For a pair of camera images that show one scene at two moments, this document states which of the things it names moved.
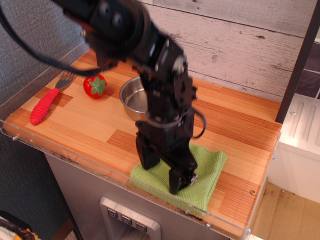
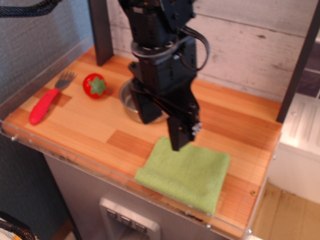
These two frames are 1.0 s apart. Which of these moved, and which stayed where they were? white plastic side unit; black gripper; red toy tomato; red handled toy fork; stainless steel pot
Moved: black gripper
Stayed: red toy tomato; red handled toy fork; stainless steel pot; white plastic side unit
